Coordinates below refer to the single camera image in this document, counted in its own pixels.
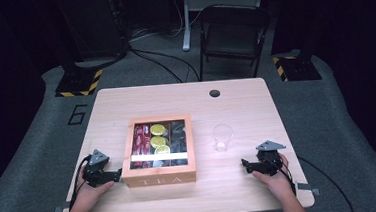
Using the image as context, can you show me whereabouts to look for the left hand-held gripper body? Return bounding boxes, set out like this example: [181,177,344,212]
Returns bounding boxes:
[80,147,115,190]

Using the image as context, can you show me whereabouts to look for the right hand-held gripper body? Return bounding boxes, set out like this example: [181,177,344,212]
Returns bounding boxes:
[255,138,289,178]

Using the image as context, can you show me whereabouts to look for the wooden tea box glass lid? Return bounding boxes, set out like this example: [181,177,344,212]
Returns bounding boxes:
[117,114,198,189]

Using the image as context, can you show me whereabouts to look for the person's right hand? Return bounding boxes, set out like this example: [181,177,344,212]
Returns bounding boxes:
[251,152,297,201]

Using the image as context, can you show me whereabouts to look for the person's left hand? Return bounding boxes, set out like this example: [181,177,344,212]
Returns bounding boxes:
[70,180,117,212]

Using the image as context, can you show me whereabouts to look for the clear plastic cup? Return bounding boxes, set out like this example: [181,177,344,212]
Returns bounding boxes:
[210,122,236,153]

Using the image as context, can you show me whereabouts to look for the bundle of red tea packets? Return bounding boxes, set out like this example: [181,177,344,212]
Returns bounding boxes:
[130,123,153,157]

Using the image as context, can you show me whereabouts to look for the yellow round capsule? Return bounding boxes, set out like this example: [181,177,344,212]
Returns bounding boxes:
[154,144,171,155]
[149,135,168,150]
[149,123,167,138]

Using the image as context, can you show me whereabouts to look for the bundle of dark tea packets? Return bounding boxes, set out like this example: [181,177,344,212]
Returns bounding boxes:
[168,119,188,154]

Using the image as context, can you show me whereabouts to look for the black stand striped base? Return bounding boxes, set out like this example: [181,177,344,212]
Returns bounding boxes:
[267,0,322,84]
[47,0,105,99]

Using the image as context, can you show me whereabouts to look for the black folding chair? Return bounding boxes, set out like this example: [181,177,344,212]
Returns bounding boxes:
[194,0,275,83]

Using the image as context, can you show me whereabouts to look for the left hand-held gripper black cable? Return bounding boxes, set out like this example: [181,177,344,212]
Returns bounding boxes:
[64,155,96,212]

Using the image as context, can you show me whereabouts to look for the hand-held gripper black cable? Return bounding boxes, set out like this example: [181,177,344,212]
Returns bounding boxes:
[64,155,96,212]
[263,153,298,198]

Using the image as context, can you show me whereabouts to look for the right hand-held gripper black cable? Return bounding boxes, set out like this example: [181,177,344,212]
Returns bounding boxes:
[263,153,298,198]

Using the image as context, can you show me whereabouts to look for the long black cable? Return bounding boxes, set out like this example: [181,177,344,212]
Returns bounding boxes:
[297,152,356,212]

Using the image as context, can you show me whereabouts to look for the black floor cable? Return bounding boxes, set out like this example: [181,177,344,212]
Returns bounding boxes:
[127,40,202,88]

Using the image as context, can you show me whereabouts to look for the white floor cable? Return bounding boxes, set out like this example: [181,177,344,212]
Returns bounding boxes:
[128,4,205,43]

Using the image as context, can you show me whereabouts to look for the white metal desk frame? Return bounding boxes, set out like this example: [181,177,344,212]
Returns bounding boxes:
[179,0,270,52]

